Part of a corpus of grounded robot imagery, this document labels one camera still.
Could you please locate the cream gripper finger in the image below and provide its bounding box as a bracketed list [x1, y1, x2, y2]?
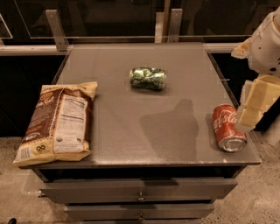
[234, 99, 266, 133]
[240, 80, 252, 107]

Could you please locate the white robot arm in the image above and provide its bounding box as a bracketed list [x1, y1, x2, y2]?
[231, 7, 280, 133]

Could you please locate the grey drawer cabinet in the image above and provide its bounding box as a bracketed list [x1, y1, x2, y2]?
[34, 49, 260, 224]

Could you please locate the top drawer metal knob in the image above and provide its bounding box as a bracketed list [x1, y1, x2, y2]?
[137, 191, 146, 202]

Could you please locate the drawer metal knob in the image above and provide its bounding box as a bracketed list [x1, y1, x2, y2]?
[138, 213, 145, 221]
[137, 191, 146, 202]

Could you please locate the grey drawer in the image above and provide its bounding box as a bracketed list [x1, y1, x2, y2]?
[40, 178, 238, 204]
[65, 204, 214, 221]

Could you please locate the grey top drawer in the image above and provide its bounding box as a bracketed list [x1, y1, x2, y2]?
[40, 178, 238, 204]

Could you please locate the red cola can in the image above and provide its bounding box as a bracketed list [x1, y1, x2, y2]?
[213, 104, 247, 152]

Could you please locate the green crushed soda can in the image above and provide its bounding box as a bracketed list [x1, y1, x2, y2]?
[129, 67, 166, 91]

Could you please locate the brown chip bag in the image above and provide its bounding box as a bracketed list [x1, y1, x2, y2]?
[12, 81, 97, 167]

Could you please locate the horizontal metal rail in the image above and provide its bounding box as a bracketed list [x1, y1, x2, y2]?
[0, 42, 240, 56]

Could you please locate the right metal rail bracket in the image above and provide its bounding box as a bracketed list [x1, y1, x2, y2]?
[154, 9, 183, 43]

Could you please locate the metal rail bracket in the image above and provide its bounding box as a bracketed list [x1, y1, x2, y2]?
[154, 9, 183, 43]
[45, 10, 68, 52]

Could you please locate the left metal rail bracket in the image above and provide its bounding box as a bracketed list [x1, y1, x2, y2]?
[45, 10, 68, 52]

